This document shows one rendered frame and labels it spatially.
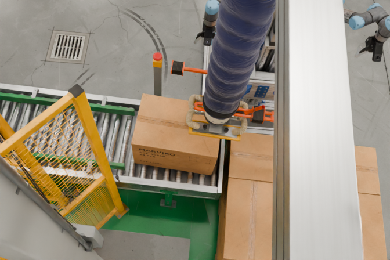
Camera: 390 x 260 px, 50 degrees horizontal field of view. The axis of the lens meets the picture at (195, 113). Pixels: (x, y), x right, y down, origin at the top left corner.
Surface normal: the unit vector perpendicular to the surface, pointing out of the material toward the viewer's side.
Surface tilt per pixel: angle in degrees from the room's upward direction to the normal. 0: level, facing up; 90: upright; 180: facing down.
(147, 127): 0
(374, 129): 0
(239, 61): 81
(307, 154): 0
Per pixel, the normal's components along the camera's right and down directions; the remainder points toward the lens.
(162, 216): 0.07, -0.44
